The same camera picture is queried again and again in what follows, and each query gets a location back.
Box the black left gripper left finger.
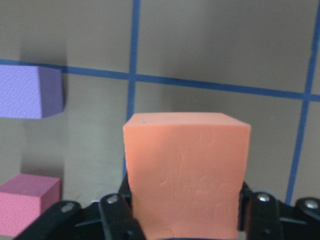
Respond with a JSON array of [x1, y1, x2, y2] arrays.
[[16, 178, 146, 240]]

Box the orange foam cube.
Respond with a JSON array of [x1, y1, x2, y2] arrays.
[[123, 112, 251, 240]]

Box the pink foam cube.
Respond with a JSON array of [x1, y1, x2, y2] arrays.
[[0, 173, 61, 237]]

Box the purple foam cube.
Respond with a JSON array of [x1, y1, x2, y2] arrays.
[[0, 65, 64, 119]]

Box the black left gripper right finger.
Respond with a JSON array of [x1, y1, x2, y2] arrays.
[[237, 182, 320, 240]]

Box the brown paper table mat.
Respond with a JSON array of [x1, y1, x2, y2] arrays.
[[0, 0, 320, 206]]

